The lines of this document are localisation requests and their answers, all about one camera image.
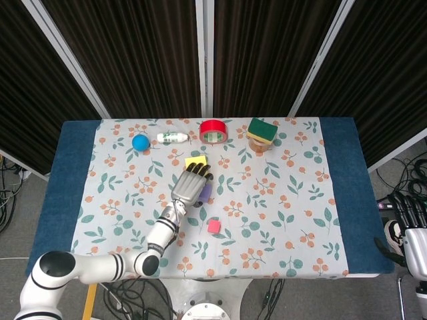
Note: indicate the red tape roll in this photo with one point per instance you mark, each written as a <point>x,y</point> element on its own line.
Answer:
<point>213,126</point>

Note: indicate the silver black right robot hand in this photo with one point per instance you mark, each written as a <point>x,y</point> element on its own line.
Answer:
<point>417,246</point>

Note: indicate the black power strip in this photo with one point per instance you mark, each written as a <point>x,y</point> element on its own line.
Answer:
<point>387,205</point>

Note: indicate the yellow block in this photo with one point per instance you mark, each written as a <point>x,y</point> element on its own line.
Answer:
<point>195,160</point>

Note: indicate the yellow wooden strip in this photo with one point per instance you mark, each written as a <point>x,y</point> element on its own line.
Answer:
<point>89,303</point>

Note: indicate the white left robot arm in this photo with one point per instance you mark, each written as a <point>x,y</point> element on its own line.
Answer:
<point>100,263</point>

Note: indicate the grey metal stand pole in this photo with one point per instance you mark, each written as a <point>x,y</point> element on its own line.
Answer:
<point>401,300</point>

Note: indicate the blue ball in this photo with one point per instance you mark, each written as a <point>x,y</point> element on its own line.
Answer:
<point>140,143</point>

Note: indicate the pink foam cube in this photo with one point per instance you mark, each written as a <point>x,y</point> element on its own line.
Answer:
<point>214,226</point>

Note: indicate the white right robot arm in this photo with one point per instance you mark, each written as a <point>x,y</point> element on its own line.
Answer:
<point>423,288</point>

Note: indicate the green yellow sponge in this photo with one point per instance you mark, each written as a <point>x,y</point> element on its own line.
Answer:
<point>262,130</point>

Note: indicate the white bottle green label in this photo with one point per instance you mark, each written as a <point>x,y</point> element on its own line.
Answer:
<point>171,137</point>

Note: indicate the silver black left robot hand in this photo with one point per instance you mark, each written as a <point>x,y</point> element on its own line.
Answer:
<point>188,186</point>

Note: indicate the white black sneaker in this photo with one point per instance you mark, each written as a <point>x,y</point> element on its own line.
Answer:
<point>395,233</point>

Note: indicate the floral printed tablecloth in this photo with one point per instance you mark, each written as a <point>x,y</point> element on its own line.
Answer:
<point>267,233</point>

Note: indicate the purple block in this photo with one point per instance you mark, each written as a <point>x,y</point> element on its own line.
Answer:
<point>207,191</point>

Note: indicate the blue table cover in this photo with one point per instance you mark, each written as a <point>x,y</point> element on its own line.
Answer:
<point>56,200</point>

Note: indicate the clear jar of rubber bands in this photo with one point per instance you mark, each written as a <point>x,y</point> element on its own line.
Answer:
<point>258,146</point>

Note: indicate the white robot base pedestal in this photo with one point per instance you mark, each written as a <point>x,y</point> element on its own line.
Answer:
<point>207,290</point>

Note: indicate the dark ribbed partition panel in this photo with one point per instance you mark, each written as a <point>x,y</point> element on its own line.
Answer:
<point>33,83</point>
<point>133,50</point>
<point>383,83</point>
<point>267,50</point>

